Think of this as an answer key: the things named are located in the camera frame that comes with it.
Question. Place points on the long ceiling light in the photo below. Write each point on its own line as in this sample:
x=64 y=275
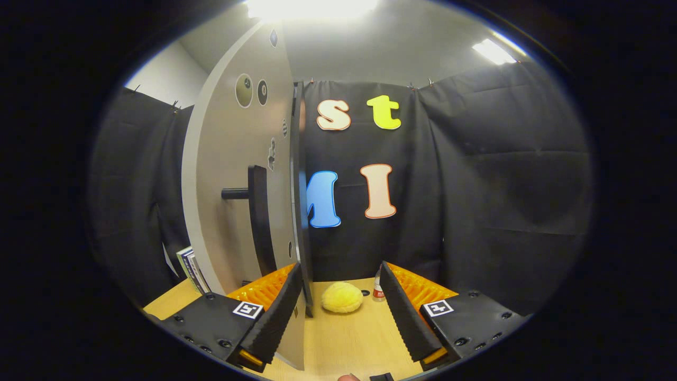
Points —
x=494 y=51

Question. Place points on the yellow plush toy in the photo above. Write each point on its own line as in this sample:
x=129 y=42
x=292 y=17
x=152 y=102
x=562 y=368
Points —
x=341 y=297

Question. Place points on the blue book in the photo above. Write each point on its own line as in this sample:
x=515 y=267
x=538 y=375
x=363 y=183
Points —
x=188 y=265

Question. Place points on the large ceiling light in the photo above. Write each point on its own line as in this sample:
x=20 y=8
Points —
x=312 y=8

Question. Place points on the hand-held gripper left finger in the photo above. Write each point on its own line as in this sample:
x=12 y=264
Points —
x=277 y=317

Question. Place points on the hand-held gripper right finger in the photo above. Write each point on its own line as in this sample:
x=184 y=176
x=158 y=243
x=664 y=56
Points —
x=404 y=317

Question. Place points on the beige shoe cabinet door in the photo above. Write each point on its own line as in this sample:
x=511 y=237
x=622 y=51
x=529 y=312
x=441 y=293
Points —
x=227 y=148

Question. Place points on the black backdrop cloth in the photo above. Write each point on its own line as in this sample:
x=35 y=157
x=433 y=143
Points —
x=502 y=185

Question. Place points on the small bottle red label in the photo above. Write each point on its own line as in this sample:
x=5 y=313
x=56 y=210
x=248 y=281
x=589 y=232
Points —
x=377 y=288

